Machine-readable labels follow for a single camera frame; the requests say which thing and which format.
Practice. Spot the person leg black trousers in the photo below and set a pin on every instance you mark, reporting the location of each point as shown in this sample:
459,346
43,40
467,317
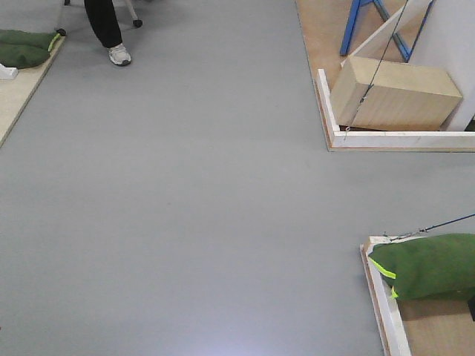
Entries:
103,20

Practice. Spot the white wooden base frame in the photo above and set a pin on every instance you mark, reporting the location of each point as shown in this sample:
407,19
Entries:
412,141

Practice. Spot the plywood platform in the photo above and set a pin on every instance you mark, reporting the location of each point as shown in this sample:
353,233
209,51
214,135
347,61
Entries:
438,327
16,93
322,24

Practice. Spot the plywood platform lower right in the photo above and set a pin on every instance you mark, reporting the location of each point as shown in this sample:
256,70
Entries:
438,327

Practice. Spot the light wooden block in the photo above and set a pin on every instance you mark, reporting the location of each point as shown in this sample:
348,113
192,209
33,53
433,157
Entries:
392,96

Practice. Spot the white wall panel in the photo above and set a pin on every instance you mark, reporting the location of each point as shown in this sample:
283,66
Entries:
447,41

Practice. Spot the white wooden brace upper right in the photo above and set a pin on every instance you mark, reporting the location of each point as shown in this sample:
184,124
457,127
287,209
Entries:
378,31

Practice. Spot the plywood platform left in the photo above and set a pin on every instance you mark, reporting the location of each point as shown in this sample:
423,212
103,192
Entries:
16,93

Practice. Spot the white wooden frame lower right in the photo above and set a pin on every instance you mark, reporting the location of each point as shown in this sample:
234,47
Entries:
389,321

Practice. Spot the white bracket piece left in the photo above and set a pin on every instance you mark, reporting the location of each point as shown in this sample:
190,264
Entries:
8,73

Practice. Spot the green sandbag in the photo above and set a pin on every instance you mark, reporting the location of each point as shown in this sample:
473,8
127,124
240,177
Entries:
22,49
437,267

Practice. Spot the green sandbag top left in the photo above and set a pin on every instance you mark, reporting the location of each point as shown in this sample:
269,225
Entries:
22,49

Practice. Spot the office chair base with casters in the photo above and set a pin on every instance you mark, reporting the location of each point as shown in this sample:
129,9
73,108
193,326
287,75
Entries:
136,21

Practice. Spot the white sneaker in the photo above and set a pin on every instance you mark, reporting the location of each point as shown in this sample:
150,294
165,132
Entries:
119,55

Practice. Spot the plywood platform upper right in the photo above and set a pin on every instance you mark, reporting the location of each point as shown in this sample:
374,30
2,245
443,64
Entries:
322,24

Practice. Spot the green sandbag lower right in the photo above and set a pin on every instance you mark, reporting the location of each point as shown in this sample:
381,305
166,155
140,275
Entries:
437,267

